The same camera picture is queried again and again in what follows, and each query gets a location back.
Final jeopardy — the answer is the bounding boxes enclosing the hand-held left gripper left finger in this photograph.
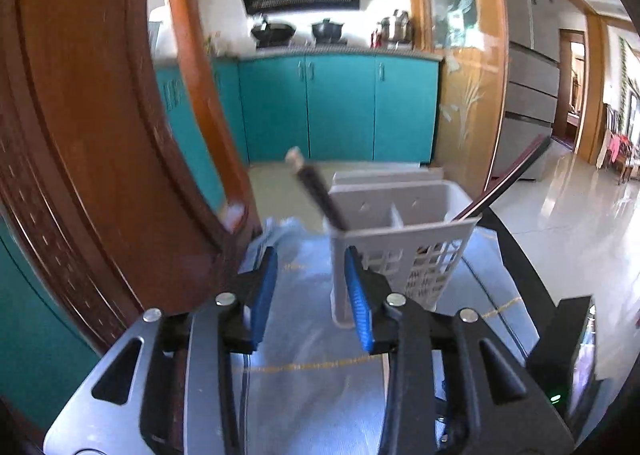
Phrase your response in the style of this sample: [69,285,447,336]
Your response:
[42,246,279,455]

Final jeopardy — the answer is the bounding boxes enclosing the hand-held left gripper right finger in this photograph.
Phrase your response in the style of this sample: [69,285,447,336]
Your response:
[344,245,576,455]

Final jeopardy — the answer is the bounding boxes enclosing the black chopstick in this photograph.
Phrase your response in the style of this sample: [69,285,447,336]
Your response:
[452,140,552,223]
[286,147,346,231]
[295,160,352,232]

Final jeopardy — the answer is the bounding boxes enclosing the grey plastic utensil basket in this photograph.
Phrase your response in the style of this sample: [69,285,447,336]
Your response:
[327,167,483,331]

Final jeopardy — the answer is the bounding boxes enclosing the dark red chopstick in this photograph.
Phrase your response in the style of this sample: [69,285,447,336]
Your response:
[457,134,547,216]

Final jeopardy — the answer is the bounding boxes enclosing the blue striped tablecloth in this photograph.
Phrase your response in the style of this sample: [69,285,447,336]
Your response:
[220,217,531,455]

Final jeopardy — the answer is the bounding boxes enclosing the wooden dining chair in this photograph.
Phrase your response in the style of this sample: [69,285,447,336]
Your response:
[615,135,640,184]

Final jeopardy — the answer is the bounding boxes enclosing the teal base cabinets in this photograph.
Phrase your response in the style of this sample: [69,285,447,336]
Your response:
[237,52,441,166]

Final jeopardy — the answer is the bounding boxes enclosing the pink cloth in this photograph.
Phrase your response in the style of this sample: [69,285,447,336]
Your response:
[607,132,633,162]

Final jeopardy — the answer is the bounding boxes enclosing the etched glass sliding door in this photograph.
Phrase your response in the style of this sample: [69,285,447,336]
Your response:
[406,0,508,186]

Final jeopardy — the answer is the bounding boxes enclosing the silver refrigerator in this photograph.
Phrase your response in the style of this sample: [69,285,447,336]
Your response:
[492,0,561,180]

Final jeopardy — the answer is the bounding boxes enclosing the gas stove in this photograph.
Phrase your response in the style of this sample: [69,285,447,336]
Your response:
[255,37,348,50]

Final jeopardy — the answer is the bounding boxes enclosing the grey kitchen countertop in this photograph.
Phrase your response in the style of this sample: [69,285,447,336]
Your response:
[210,46,443,62]

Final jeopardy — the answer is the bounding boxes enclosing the black wok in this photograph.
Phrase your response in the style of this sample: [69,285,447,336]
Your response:
[250,15,297,48]

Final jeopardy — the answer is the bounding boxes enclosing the carved wooden chair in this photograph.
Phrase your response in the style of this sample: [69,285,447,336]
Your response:
[0,0,261,356]

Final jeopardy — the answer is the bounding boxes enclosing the black cooking pot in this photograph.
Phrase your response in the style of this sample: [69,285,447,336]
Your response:
[311,18,346,43]

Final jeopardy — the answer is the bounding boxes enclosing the kitchen window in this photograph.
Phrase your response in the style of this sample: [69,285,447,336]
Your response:
[147,5,178,58]

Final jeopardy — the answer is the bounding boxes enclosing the stainless steel pot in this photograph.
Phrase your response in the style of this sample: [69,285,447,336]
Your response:
[377,10,413,43]

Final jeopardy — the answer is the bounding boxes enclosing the hanging green vine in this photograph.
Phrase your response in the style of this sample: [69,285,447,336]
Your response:
[617,37,632,106]

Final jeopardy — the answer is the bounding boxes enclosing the wooden door frame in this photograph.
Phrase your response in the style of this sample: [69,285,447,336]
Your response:
[550,0,607,166]

